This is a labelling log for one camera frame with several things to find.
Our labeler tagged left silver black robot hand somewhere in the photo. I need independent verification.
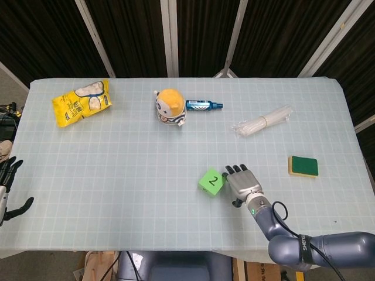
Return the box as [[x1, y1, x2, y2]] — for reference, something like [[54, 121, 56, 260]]
[[0, 156, 35, 227]]

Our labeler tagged blue-grey robot torso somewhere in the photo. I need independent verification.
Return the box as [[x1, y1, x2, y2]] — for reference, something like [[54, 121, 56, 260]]
[[117, 251, 234, 281]]

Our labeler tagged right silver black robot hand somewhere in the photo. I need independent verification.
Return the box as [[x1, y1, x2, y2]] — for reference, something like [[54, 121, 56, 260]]
[[221, 164, 264, 208]]

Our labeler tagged green numbered cube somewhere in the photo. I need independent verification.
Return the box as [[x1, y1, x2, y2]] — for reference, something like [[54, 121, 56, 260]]
[[197, 167, 228, 196]]

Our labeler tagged yellow plush toy striped shirt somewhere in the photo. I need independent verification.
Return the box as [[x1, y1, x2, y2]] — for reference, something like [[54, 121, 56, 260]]
[[152, 88, 188, 127]]

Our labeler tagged white gridded table top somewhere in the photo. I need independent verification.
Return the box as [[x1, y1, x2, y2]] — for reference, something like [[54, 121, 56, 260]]
[[0, 76, 375, 260]]

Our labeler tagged beige shoe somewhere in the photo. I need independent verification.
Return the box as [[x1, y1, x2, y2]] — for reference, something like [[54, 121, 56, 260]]
[[0, 139, 14, 163]]

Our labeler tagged black velcro strap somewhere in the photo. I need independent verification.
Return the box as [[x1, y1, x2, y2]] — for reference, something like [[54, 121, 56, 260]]
[[298, 234, 312, 270]]

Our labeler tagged bundle of clear plastic straws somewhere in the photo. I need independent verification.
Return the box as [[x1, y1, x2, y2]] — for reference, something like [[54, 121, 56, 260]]
[[230, 105, 293, 137]]

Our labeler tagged black equipment with cables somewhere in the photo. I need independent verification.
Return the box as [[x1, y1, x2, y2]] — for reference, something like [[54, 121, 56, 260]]
[[0, 101, 23, 141]]

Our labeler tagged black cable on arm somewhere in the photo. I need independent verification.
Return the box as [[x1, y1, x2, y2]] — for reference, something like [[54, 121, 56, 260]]
[[271, 201, 349, 281]]

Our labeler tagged yellow sponge with green pad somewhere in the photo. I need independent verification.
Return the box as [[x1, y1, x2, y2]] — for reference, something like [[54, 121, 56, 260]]
[[288, 155, 319, 179]]

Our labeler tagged brown cardboard box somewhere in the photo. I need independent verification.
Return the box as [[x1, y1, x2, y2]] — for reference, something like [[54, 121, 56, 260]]
[[244, 261, 284, 281]]

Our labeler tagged yellow snack bag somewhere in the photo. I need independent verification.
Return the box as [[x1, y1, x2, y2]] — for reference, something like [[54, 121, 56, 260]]
[[52, 78, 114, 128]]

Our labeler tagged blue spray bottle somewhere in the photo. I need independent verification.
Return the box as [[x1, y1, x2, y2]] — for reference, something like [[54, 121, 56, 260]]
[[185, 100, 224, 112]]

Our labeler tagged dark screen panel white frame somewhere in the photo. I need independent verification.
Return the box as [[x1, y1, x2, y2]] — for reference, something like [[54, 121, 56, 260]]
[[230, 0, 364, 78], [0, 0, 117, 88], [87, 0, 179, 78], [177, 0, 250, 78], [315, 17, 375, 165]]

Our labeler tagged light wooden frame piece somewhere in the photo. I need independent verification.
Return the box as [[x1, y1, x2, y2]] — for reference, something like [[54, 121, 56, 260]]
[[73, 251, 121, 281]]

